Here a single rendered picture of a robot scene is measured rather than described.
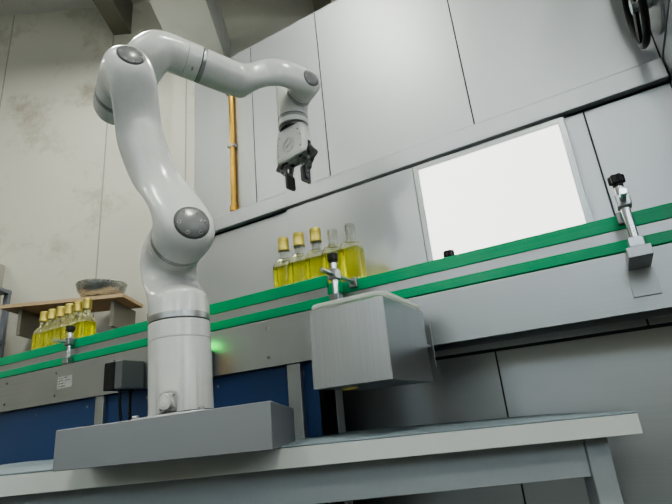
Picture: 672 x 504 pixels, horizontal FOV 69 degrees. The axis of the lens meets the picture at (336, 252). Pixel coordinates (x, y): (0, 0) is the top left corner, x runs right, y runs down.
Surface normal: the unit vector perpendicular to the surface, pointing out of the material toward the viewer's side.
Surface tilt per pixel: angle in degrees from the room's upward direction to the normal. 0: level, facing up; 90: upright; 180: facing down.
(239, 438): 90
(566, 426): 90
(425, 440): 90
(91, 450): 90
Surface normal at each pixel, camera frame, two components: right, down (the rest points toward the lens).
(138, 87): 0.63, 0.32
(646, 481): -0.50, -0.24
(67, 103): -0.03, -0.33
